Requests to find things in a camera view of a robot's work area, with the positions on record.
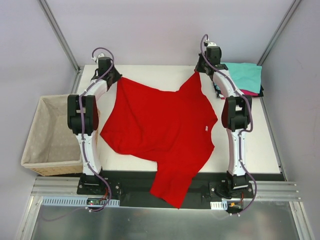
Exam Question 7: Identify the pink t shirt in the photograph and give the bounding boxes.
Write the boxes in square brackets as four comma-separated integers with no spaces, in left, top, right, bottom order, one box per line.
[214,86,258,99]

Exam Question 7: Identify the red t shirt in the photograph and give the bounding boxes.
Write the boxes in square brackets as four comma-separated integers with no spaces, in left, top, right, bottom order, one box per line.
[100,72,218,209]

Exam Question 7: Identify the wicker basket with cloth liner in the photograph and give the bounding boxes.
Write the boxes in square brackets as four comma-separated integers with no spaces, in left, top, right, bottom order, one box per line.
[20,94,101,176]

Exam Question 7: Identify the black t shirt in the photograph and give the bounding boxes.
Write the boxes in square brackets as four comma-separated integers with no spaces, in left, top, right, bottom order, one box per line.
[213,83,264,98]

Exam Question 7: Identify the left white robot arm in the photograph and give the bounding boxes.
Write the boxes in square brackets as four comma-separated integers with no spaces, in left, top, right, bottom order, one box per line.
[67,53,122,195]

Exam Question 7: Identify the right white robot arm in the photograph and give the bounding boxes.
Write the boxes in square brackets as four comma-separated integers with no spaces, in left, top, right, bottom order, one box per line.
[195,41,253,199]

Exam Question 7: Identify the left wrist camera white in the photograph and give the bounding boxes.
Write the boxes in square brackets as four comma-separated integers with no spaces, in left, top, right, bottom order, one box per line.
[91,52,106,63]

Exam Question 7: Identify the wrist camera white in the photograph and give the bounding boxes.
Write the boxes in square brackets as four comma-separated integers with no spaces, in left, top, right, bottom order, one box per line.
[91,52,106,63]
[203,41,217,48]

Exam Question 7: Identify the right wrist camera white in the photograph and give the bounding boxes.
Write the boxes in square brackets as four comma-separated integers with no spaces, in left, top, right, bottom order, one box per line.
[203,41,217,48]

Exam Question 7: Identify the left aluminium frame post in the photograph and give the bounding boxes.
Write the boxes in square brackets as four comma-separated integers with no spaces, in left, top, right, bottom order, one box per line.
[37,0,81,74]

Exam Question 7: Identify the aluminium frame post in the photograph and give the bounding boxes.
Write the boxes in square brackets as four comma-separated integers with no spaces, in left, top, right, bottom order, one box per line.
[37,0,81,74]
[257,0,303,66]

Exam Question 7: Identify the right aluminium frame post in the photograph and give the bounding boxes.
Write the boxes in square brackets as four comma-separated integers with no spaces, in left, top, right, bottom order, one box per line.
[257,0,303,66]

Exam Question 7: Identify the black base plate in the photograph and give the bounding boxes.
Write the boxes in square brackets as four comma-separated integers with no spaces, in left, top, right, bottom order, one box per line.
[76,171,255,208]

